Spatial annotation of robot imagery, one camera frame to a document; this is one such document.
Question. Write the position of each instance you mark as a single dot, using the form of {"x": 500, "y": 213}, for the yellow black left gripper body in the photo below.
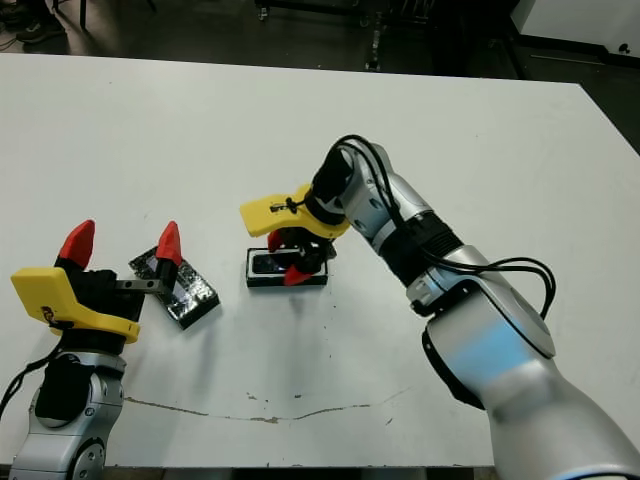
{"x": 45, "y": 295}

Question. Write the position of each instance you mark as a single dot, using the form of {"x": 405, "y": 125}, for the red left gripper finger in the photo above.
{"x": 169, "y": 242}
{"x": 77, "y": 245}

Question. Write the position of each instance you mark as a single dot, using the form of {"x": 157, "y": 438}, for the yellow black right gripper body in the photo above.
{"x": 280, "y": 210}

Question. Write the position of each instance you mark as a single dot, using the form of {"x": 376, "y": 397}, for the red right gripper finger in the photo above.
{"x": 274, "y": 242}
{"x": 296, "y": 276}

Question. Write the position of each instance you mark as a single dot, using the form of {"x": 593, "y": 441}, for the slim black camera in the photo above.
{"x": 270, "y": 264}

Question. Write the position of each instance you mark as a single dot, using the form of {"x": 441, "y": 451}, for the glossy black box lid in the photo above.
{"x": 195, "y": 300}

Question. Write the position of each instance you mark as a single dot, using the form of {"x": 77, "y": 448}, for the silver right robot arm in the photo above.
{"x": 500, "y": 360}

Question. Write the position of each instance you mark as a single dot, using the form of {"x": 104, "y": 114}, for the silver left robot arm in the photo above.
{"x": 65, "y": 425}

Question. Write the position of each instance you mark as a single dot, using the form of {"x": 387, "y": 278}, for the black box with white insert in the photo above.
{"x": 265, "y": 281}

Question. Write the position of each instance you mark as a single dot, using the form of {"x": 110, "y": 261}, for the metal pole with caster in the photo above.
{"x": 375, "y": 45}

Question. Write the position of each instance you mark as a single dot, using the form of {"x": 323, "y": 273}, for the person's dark shoe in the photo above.
{"x": 37, "y": 34}

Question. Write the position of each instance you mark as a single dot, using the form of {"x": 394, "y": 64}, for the white cabinet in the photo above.
{"x": 580, "y": 17}

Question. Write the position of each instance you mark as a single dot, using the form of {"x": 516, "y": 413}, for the small black knob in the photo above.
{"x": 623, "y": 48}

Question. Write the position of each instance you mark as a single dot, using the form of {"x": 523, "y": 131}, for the black metal cart frame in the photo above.
{"x": 310, "y": 6}

